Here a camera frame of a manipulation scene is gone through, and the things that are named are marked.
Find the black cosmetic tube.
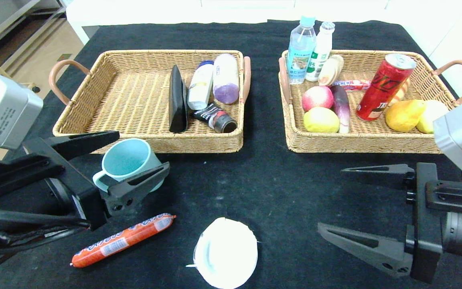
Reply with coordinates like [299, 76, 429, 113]
[193, 102, 238, 134]

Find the grey metal shelf unit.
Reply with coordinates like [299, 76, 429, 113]
[0, 0, 67, 65]

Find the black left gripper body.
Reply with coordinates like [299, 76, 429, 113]
[22, 137, 108, 232]

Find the black left camera bracket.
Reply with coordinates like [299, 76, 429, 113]
[0, 155, 65, 205]

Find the white lotion bottle blue cap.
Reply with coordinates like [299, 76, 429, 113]
[187, 61, 215, 111]

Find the wicker basket holding toiletries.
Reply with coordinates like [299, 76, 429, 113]
[49, 50, 251, 155]

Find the black flat case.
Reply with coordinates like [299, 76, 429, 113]
[169, 65, 188, 134]

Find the wicker basket holding food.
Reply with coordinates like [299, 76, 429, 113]
[278, 50, 462, 154]

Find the teal plastic mug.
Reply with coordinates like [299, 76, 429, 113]
[93, 138, 164, 193]

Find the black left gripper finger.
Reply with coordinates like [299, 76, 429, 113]
[46, 130, 120, 161]
[100, 161, 170, 218]

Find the yellow lemon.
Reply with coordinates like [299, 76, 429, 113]
[303, 106, 340, 134]
[417, 100, 449, 134]

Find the black right camera bracket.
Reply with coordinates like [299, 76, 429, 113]
[426, 180, 462, 217]

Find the striped croissant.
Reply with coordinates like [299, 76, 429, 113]
[389, 78, 411, 107]

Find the white milk bottle green label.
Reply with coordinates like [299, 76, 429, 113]
[306, 22, 335, 83]

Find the ridged bread roll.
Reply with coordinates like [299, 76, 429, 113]
[318, 55, 344, 87]

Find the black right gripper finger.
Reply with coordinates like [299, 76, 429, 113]
[317, 222, 415, 278]
[340, 163, 416, 204]

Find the white bottle purple cap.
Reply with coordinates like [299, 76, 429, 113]
[213, 54, 240, 105]

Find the white round lid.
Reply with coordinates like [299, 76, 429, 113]
[186, 217, 259, 289]

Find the black camera bracket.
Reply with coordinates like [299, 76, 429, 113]
[426, 180, 462, 217]
[0, 155, 65, 205]

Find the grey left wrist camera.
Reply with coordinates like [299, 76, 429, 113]
[0, 71, 44, 150]

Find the yellow orange pear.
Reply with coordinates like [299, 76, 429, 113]
[385, 100, 427, 133]

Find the white cabinet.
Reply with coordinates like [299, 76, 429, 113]
[66, 0, 392, 45]

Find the orange wrapped sausage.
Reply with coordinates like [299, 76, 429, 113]
[70, 213, 176, 269]

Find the red chewy candy pack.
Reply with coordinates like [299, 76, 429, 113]
[331, 79, 372, 91]

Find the clear water bottle blue label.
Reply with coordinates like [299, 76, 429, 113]
[286, 15, 317, 85]

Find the pink peach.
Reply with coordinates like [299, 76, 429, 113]
[302, 85, 334, 112]

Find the red cola can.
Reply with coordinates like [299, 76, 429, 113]
[356, 53, 417, 122]

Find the purple eggplant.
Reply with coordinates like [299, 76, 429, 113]
[329, 85, 351, 134]

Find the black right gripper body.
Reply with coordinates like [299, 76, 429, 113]
[409, 162, 462, 284]

